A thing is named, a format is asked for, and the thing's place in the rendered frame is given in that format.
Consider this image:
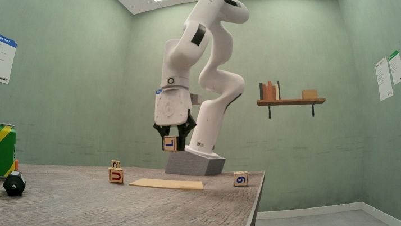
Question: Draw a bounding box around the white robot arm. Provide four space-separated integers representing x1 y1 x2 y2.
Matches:
160 0 249 158

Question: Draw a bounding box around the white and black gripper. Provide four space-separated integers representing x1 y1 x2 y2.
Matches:
153 88 197 151

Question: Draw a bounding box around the beige mat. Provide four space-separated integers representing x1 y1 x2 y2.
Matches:
129 178 203 190

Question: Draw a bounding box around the green and yellow striped can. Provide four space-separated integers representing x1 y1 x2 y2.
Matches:
0 123 16 180

